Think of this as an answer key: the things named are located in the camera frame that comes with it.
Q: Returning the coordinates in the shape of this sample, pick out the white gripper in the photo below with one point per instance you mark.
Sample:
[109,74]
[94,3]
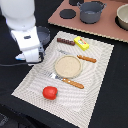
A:
[28,43]

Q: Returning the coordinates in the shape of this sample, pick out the brown toy sausage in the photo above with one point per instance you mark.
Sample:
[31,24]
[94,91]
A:
[65,41]

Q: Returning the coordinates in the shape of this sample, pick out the yellow butter box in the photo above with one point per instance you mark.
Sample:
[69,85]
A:
[81,43]

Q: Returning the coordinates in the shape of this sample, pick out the red toy tomato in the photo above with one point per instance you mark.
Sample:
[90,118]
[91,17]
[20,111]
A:
[50,92]

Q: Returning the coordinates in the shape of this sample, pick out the white toy fish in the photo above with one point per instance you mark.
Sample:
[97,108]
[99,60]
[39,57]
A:
[20,57]

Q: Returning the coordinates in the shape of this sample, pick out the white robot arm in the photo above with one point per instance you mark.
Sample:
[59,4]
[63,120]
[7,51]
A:
[20,19]

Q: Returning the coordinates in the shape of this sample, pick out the small grey saucepan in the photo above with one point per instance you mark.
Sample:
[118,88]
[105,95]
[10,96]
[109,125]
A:
[43,35]

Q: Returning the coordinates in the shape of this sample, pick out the black round burner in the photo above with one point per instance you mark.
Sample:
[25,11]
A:
[67,13]

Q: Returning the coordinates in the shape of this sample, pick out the round wooden plate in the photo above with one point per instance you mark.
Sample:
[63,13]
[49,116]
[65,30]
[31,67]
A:
[68,66]

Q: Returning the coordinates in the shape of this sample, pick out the beige woven placemat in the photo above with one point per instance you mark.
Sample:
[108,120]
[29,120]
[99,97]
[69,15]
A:
[72,105]

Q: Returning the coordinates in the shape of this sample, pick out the cream bowl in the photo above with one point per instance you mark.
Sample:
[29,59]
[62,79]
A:
[122,14]

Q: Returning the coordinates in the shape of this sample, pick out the wooden handled fork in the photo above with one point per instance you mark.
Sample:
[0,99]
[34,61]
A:
[66,80]

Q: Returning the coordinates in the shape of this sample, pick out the wooden handled knife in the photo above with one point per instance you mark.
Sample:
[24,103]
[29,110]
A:
[79,56]

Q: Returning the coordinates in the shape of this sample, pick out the grey pot with handles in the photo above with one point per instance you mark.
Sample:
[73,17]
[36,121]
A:
[90,12]

